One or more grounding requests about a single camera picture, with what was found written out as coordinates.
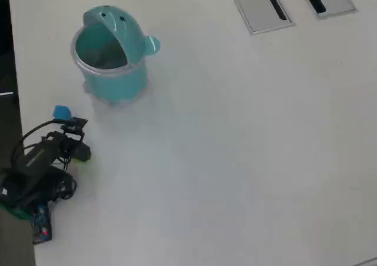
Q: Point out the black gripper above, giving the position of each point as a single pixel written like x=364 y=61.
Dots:
x=69 y=139

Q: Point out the blue lego block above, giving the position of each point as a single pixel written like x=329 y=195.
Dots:
x=62 y=113

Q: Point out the green arm base clamp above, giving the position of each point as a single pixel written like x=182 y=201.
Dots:
x=17 y=213

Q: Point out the teal whale-shaped bin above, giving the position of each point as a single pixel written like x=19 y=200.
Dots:
x=117 y=77

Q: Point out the blue controller circuit board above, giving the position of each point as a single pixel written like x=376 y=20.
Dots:
x=42 y=224

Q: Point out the black wrist camera board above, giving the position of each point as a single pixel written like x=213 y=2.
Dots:
x=73 y=123

